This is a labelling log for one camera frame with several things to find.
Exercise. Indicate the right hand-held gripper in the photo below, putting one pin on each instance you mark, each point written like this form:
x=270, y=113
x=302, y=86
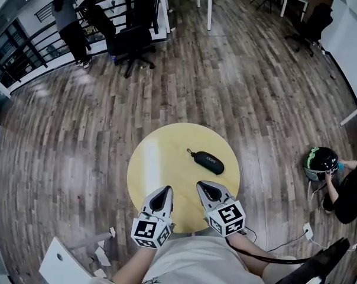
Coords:
x=228, y=217

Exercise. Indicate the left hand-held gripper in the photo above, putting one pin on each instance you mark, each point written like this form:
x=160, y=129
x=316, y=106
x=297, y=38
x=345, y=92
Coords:
x=150, y=232

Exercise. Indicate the black zippered glasses case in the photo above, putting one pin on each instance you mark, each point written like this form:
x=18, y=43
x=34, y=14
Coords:
x=208, y=162

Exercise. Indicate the person's right forearm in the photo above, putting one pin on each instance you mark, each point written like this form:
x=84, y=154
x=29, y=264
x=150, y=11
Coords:
x=249, y=248

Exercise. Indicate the person's left forearm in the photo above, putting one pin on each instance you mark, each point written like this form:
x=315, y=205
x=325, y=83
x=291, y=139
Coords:
x=134, y=265

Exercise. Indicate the person's beige shirt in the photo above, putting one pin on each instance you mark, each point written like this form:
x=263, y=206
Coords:
x=196, y=262

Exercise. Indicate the torn paper scraps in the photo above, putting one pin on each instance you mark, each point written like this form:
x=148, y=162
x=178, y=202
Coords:
x=103, y=251

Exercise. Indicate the white power adapter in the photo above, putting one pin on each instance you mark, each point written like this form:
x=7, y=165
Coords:
x=307, y=230

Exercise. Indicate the black and green helmet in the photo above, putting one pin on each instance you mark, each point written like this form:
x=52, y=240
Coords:
x=318, y=161

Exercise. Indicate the white table with hole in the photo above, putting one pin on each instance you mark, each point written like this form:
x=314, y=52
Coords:
x=66, y=265

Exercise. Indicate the black chair backrest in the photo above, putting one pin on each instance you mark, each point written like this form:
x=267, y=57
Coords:
x=323, y=262

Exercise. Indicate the white table leg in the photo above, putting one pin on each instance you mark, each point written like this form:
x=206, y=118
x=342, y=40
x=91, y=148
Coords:
x=352, y=115

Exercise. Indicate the black office chair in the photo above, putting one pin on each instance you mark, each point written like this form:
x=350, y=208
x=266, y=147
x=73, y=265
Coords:
x=313, y=25
x=134, y=41

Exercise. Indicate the black metal railing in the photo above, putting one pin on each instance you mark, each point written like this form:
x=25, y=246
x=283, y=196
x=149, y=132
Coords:
x=27, y=46

